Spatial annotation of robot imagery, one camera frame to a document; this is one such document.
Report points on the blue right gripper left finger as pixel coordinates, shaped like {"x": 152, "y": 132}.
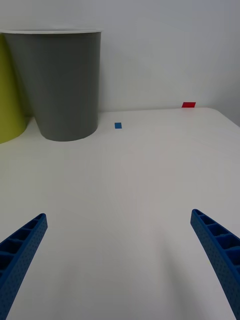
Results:
{"x": 20, "y": 257}

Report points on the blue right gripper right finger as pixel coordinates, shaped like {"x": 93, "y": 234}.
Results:
{"x": 222, "y": 250}

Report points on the yellow-green plastic bin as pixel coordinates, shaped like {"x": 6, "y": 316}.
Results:
{"x": 8, "y": 100}

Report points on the grey plastic bin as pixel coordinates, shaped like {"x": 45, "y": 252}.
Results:
{"x": 62, "y": 87}

